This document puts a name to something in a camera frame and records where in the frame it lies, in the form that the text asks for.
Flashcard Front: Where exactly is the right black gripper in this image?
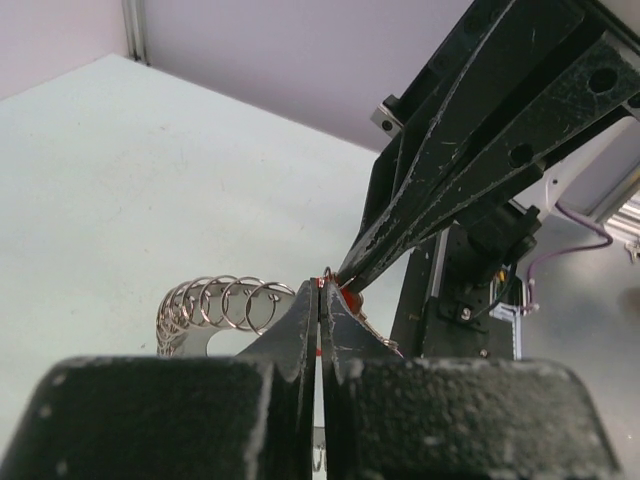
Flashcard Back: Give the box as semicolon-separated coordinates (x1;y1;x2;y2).
337;1;639;292

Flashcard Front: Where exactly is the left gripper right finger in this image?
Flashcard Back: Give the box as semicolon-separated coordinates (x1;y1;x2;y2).
319;282;624;479

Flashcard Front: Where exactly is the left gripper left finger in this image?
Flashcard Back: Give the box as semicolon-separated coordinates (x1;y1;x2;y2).
1;280;318;479

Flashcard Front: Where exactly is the metal key organizer ring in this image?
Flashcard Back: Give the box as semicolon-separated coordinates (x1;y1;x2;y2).
154;273;299;359

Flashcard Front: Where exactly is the red key tag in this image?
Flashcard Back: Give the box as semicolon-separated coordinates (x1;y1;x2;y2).
315;270;364;316

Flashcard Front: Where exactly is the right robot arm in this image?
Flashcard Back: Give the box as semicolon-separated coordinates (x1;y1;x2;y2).
336;1;639;292

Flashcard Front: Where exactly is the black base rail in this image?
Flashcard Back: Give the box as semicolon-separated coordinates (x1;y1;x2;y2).
391;230;449;358

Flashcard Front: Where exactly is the left aluminium frame post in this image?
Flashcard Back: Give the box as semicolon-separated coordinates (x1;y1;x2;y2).
122;0;150;65

